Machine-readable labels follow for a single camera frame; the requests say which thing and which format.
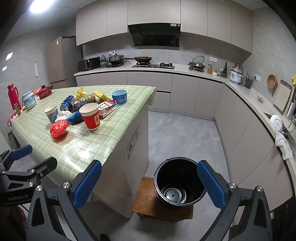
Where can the black bucket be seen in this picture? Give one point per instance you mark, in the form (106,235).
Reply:
(178,176)

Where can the blue bowl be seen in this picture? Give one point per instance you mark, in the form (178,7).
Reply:
(119,97)

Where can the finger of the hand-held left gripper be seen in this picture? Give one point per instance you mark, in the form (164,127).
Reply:
(22,153)
(46,165)

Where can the red casserole pot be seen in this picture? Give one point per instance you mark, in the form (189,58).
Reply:
(44,92)

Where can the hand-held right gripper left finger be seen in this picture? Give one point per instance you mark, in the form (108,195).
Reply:
(87,183)

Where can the dark wok with lid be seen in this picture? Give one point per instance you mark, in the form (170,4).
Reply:
(116,59)

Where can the dark glass bottle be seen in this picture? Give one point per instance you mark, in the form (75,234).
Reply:
(225,70)

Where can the yellow oil bottle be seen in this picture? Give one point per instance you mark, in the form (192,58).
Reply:
(209,70)

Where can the red paper cup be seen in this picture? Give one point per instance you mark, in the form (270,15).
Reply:
(91,118)

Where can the beige kitchen island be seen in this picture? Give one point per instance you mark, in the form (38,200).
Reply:
(129,129)

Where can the white tissue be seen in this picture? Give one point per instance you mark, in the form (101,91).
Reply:
(64,115)

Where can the black range hood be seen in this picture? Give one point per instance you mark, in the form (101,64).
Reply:
(155,34)

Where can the black gas stove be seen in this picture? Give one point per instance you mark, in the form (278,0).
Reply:
(152,65)

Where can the white and blue paper cup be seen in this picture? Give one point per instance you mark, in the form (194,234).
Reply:
(52,114)

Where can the white plastic bag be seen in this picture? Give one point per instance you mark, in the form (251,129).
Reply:
(285,148)

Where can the red and white packet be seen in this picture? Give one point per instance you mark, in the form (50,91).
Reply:
(106,109)

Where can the black utensil holder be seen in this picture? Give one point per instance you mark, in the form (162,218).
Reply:
(248,83)

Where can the beige refrigerator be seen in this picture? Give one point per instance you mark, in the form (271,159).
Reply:
(60,62)

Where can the red plastic bag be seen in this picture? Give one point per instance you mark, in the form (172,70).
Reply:
(59,129)

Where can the red thermos jug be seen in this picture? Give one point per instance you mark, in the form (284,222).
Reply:
(12,98)

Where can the green checked tablecloth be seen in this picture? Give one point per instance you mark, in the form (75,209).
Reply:
(97,143)

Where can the black microwave oven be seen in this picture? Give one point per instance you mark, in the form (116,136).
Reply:
(89,63)

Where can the wooden stool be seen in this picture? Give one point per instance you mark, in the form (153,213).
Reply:
(148,199)

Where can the wok with glass lid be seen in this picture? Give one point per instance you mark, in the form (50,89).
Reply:
(197,64)

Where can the black frying pan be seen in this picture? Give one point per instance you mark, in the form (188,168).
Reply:
(143,58)

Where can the white rice cooker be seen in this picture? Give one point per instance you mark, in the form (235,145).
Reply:
(236,76)

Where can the grey cutting board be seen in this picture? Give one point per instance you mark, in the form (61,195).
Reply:
(282,96)

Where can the white plate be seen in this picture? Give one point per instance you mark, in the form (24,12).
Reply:
(276,122)

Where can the round bamboo strainer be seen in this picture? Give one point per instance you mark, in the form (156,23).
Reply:
(272,83)

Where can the yellow cloth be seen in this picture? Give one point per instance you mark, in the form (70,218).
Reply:
(81,92)

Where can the black and yellow printed can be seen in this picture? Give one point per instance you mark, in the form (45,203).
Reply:
(86,100)

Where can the white wall socket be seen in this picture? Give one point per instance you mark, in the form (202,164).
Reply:
(213,60)
(257,78)

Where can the beige base cabinets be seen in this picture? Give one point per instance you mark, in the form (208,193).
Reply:
(196,95)

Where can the red snack packets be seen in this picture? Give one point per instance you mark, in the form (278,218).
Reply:
(13,115)

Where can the blue drink can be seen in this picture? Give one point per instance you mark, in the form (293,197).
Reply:
(68,103)

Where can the yellow hanging rag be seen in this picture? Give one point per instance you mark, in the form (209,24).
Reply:
(294,81)

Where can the small bowl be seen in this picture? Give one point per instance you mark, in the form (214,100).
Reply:
(261,99)

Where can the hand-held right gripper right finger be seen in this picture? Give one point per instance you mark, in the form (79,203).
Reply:
(210,185)

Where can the teal ceramic vase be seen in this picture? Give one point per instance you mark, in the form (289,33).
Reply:
(103,62)

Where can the yellow sponge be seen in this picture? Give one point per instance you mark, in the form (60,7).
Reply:
(101,95)

